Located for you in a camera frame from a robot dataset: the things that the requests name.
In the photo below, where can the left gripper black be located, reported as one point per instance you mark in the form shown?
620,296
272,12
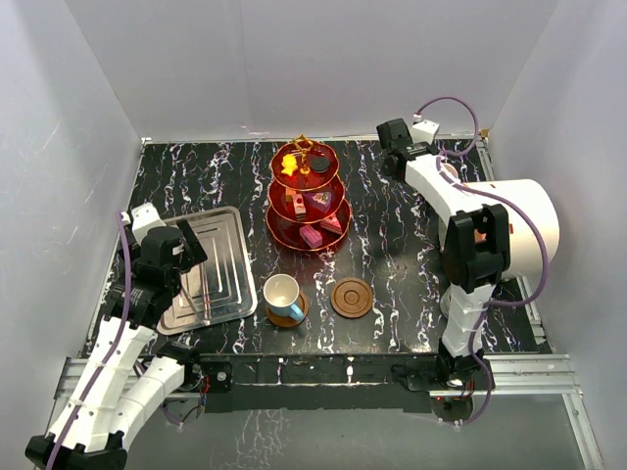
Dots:
194,254

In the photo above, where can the stainless steel tray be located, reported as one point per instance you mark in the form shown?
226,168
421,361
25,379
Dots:
221,289

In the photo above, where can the black round cookie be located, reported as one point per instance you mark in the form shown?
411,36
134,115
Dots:
320,164

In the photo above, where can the blue and white teacup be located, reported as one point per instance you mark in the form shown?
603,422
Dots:
281,294

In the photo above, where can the magenta cake slice back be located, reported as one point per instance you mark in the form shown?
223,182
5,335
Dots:
321,201

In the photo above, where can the orange fish cookie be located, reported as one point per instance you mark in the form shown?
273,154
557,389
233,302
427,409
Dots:
289,164

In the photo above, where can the red pink cake slice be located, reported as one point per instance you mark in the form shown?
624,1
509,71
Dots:
331,224

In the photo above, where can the brown saucer front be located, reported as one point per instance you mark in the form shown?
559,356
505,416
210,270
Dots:
303,304

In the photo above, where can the brown saucer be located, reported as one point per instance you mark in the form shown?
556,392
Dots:
303,304
351,298

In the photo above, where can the yellow cake slice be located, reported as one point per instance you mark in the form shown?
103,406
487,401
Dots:
289,196

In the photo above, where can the red three-tier dessert stand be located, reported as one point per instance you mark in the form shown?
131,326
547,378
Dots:
307,206

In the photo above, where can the brown chocolate cake slice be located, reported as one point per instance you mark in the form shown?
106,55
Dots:
299,207

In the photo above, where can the pink cake slice front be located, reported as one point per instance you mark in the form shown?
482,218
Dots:
311,236

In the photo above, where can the pink and white teacup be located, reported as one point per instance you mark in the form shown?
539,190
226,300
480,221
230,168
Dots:
450,170

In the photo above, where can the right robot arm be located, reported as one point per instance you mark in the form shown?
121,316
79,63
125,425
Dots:
476,242

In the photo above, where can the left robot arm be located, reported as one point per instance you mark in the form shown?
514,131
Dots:
103,416

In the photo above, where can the grey tape roll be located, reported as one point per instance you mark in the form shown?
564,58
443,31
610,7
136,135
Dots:
445,303

